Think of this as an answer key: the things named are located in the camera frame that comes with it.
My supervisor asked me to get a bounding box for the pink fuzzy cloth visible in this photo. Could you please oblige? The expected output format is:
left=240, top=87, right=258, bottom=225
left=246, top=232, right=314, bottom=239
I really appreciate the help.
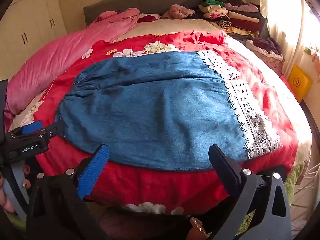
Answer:
left=162, top=4, right=196, bottom=20

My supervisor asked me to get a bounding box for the cream wardrobe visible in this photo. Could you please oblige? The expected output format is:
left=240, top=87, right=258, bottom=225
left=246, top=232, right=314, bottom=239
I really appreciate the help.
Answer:
left=0, top=0, right=68, bottom=80

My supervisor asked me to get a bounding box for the yellow box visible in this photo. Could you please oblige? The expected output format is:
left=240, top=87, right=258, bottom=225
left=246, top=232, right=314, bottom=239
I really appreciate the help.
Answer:
left=287, top=65, right=312, bottom=102

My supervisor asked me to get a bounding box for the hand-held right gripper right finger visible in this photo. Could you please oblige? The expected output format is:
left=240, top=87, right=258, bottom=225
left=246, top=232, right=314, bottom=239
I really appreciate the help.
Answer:
left=208, top=144, right=293, bottom=240

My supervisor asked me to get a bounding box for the dark red cloth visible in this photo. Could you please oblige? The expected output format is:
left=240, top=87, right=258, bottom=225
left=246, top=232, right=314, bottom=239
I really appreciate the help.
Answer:
left=137, top=14, right=161, bottom=23

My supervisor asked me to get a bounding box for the blue denim pants lace trim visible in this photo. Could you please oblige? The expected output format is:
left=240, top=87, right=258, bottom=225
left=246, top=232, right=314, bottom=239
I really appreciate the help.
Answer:
left=55, top=50, right=283, bottom=172

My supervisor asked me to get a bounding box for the person's left hand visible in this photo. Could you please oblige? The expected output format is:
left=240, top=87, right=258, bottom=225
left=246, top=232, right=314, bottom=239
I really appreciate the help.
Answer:
left=0, top=165, right=32, bottom=214

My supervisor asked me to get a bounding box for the purple cloth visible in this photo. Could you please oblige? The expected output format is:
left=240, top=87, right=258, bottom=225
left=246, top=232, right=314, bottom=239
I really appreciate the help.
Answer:
left=252, top=37, right=282, bottom=55

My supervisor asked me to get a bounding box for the pink ruffled pillow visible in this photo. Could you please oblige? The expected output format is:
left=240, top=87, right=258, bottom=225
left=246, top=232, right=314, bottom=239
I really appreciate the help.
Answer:
left=246, top=40, right=285, bottom=77

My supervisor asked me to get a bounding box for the white wire rack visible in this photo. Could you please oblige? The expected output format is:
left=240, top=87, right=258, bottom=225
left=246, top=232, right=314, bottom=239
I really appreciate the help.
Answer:
left=291, top=162, right=320, bottom=230

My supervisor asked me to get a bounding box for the cream curtain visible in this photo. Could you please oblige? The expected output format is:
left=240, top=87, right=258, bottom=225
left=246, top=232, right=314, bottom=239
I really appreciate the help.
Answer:
left=260, top=0, right=315, bottom=68

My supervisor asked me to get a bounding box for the pink quilt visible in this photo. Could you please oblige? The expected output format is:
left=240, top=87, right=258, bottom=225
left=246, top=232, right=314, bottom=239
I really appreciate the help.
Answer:
left=5, top=8, right=140, bottom=120

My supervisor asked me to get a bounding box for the pile of folded clothes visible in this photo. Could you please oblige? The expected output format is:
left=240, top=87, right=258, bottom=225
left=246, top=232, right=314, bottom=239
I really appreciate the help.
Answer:
left=197, top=0, right=269, bottom=40

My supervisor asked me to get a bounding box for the red floral blanket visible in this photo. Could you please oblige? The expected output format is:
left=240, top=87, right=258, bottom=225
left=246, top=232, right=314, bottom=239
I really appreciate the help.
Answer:
left=32, top=30, right=300, bottom=215

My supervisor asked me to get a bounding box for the grey padded headboard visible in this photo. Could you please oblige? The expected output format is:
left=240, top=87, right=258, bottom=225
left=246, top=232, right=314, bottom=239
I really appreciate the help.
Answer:
left=83, top=0, right=203, bottom=27

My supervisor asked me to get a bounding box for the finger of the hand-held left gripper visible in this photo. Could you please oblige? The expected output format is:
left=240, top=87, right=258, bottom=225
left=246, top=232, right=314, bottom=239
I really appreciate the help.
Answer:
left=10, top=120, right=43, bottom=138
left=35, top=120, right=66, bottom=143

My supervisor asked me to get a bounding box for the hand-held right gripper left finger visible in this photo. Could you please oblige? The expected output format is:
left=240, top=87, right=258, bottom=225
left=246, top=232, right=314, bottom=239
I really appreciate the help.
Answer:
left=26, top=144, right=110, bottom=240

